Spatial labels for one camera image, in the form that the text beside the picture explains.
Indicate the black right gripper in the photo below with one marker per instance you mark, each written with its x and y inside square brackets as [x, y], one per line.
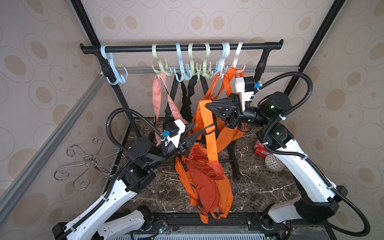
[236, 107]

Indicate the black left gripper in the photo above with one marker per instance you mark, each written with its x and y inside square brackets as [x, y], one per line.
[181, 141]

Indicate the orange backpack bottom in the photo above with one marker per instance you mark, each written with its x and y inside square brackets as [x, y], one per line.
[207, 185]

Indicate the dark orange sling bag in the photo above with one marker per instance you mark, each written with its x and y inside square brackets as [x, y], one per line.
[209, 166]

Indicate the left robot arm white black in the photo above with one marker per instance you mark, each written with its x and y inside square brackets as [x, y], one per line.
[120, 192]

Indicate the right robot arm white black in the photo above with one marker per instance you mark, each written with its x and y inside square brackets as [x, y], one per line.
[320, 197]

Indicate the light blue hook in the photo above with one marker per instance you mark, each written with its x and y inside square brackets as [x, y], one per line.
[118, 77]
[182, 73]
[220, 63]

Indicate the light green hook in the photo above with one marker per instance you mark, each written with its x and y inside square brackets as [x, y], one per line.
[207, 66]
[162, 68]
[192, 69]

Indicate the red snack packet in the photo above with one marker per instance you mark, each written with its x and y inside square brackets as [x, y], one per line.
[260, 149]

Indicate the patterned round ball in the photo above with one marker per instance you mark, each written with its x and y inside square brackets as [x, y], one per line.
[273, 163]

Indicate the chrome jewelry stand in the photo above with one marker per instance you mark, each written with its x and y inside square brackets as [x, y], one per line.
[88, 162]

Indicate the dark grey clothes rack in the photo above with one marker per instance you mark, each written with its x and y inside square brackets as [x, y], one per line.
[216, 124]

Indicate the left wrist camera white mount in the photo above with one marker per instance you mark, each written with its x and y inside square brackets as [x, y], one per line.
[172, 133]

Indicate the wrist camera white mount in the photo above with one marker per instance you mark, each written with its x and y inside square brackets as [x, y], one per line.
[245, 86]
[172, 133]

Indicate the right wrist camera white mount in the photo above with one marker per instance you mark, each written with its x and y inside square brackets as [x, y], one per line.
[245, 86]

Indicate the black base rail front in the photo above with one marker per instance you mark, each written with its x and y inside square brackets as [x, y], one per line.
[242, 226]

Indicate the black corner frame post right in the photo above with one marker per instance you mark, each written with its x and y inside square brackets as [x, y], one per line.
[324, 28]

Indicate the black corner frame post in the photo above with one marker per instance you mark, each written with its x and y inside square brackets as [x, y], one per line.
[89, 30]
[324, 28]

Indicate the black corner frame post left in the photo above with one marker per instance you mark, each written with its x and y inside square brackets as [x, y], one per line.
[89, 30]

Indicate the aluminium rail left wall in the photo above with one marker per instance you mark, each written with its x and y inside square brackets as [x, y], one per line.
[26, 177]

